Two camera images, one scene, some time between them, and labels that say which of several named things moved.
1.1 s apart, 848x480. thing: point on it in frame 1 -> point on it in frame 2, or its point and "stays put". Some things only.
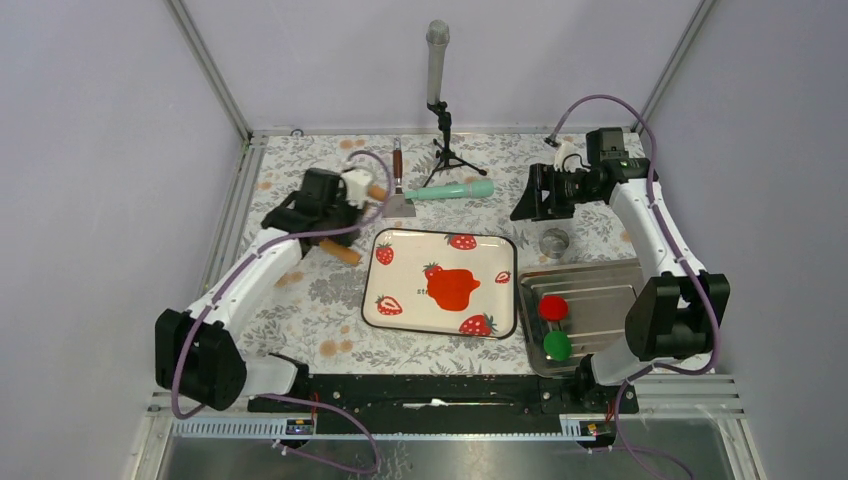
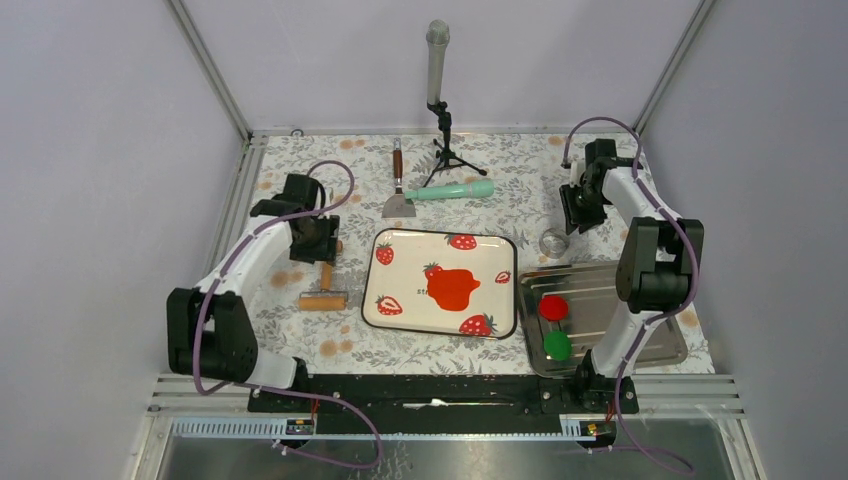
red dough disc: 553,308 stays put
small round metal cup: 553,242 stays put
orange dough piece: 451,288 stays put
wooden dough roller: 342,253 -> 324,300
